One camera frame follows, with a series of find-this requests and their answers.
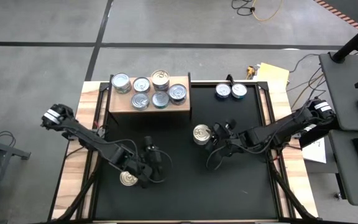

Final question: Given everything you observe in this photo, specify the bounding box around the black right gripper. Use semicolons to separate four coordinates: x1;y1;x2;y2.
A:
206;119;246;156

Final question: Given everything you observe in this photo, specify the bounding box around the blue label tuna can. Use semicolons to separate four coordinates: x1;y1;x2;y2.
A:
214;82;232;100

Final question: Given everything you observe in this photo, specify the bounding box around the dark label tuna can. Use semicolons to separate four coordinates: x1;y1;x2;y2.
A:
168;83;188;101

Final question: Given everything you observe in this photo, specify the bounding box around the teal tuna can with barcode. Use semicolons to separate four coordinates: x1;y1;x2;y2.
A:
151;90;170;110

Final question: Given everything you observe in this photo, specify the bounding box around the silver-top reddish-side tuna can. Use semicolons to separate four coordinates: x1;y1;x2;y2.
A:
132;76;152;93

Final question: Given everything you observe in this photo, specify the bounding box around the tall red blue label can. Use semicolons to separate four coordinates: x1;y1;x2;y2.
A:
193;124;213;143
150;69;170;90

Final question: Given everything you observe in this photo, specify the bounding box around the white green label tuna can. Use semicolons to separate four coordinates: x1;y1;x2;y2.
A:
111;72;132;91

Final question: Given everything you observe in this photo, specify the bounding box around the yellow black hand tool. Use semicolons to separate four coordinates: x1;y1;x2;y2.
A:
246;65;257;80

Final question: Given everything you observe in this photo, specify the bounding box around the yellow paper folder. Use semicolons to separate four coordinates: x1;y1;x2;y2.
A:
256;62;291;85

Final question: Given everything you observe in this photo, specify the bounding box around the white paper sheet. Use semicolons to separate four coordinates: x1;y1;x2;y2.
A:
301;136;327;164

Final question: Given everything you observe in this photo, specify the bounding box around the grey side desk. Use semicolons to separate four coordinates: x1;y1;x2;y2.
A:
318;52;358;132
328;129;358;207

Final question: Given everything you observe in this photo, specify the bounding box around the grey metal stand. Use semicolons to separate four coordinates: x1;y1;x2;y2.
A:
0;135;32;224

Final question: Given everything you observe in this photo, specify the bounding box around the black slanted pole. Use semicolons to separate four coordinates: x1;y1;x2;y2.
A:
331;17;358;65

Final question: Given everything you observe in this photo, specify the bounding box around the wooden shelf black frame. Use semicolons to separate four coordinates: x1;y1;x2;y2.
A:
106;72;195;125

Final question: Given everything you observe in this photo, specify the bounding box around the black metal table frame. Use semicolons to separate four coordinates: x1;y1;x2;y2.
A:
47;74;318;224

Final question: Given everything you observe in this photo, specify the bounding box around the yellow floor cable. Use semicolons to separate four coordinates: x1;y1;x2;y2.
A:
252;0;284;22

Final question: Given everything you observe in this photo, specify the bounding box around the black floor cable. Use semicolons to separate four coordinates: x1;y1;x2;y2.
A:
231;0;257;17

